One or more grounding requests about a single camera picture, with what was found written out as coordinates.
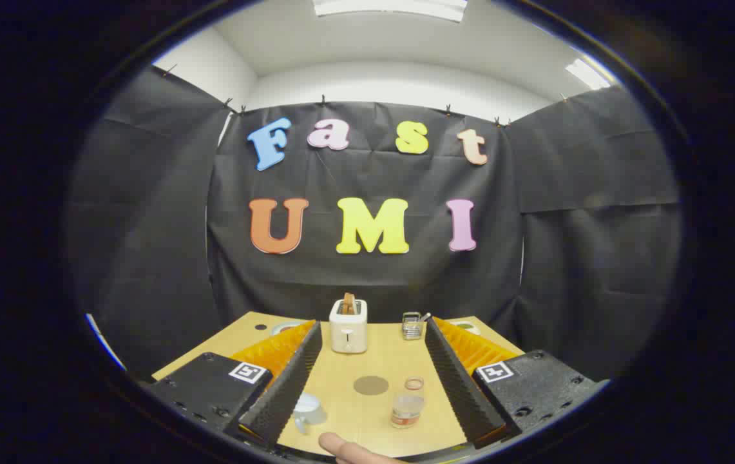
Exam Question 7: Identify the wooden table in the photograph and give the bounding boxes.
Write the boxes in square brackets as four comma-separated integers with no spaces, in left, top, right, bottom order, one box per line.
[151,311,526,459]

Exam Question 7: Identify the white cup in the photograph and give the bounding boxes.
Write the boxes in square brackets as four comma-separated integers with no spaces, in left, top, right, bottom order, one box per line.
[292,393,328,434]

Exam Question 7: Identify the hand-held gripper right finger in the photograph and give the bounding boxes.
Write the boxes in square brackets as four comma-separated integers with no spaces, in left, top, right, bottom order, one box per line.
[424,316,609,450]

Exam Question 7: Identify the long ceiling light panel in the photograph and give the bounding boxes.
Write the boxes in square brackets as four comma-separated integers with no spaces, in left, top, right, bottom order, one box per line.
[312,0,469,23]

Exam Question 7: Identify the round brown coaster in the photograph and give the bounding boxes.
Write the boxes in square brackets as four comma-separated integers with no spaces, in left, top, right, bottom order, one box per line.
[353,376,390,396]

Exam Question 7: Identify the clear plastic juice bottle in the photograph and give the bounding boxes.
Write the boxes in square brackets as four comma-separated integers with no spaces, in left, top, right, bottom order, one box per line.
[391,377,426,429]

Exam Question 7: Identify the small ceiling light panel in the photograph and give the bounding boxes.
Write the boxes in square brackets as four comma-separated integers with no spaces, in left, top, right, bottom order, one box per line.
[564,57,613,91]

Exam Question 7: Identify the white toaster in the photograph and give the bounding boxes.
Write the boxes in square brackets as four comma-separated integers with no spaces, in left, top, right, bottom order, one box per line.
[329,299,368,354]

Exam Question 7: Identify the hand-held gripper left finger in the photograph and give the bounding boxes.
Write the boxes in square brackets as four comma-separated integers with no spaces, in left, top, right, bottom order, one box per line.
[148,320,323,452]

